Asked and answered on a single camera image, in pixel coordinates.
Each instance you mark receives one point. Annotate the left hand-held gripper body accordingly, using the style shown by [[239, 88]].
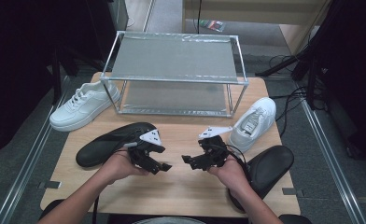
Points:
[[148, 137]]

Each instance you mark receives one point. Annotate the colourful packet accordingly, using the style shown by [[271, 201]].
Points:
[[213, 25]]

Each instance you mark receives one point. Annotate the black shoe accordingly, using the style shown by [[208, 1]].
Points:
[[271, 165], [103, 149]]

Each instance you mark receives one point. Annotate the light wooden cabinet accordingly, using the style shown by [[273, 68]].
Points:
[[252, 12]]

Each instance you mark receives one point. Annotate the black curtain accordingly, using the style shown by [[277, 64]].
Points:
[[22, 62], [352, 77]]

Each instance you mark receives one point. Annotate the black tripod stand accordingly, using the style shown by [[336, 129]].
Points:
[[284, 63]]

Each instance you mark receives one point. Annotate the person's left hand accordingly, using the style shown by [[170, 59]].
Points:
[[119, 166]]

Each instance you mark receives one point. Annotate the metal shoe rack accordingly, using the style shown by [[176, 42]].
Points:
[[175, 57]]

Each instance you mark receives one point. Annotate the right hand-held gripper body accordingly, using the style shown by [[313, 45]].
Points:
[[215, 154]]

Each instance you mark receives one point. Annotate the person's grey clothing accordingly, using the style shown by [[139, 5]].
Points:
[[168, 221]]

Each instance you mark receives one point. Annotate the black metal stand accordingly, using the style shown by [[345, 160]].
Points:
[[57, 81]]

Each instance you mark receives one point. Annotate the grey table bracket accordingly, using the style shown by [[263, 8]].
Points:
[[291, 192], [49, 184]]

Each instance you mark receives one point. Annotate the person's right hand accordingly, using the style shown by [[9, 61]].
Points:
[[231, 175]]

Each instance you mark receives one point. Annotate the white sneaker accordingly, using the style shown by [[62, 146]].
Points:
[[81, 109], [259, 121]]

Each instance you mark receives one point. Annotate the metal floor rail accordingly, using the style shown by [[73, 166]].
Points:
[[25, 174], [330, 155]]

